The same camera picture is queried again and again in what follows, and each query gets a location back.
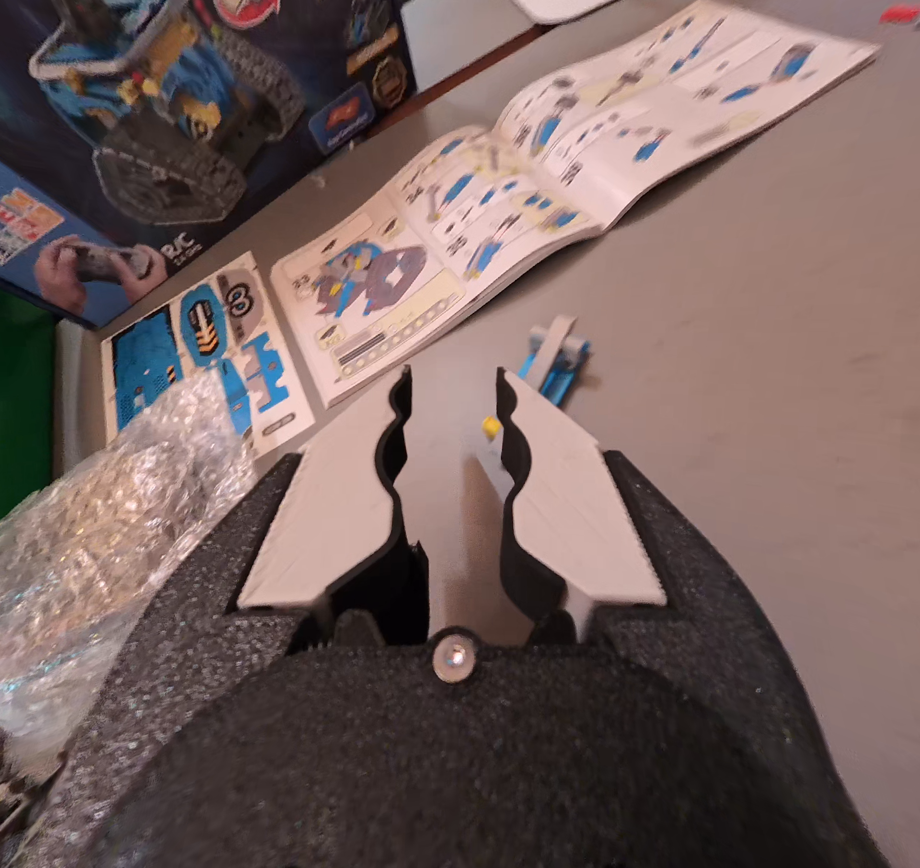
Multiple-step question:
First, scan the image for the short grey connector piece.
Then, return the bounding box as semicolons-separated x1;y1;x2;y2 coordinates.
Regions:
530;331;592;375

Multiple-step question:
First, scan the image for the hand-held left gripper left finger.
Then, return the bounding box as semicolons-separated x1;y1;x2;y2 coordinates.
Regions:
236;365;432;646

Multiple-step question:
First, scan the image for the robot kit box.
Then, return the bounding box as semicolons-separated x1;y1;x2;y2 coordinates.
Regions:
0;0;419;331

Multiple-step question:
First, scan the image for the blue sticker sheet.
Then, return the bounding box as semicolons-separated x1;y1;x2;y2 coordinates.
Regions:
100;251;316;453

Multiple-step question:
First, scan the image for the clear plastic bag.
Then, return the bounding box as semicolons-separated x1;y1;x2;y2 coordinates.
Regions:
0;371;261;740

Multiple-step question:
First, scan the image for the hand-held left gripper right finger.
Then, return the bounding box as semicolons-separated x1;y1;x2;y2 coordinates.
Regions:
496;368;669;644

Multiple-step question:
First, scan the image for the blue panel with black pins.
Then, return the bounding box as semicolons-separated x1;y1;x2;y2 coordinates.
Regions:
516;340;595;411

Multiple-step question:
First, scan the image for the instruction booklet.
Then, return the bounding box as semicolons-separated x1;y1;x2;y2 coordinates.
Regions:
269;0;884;410

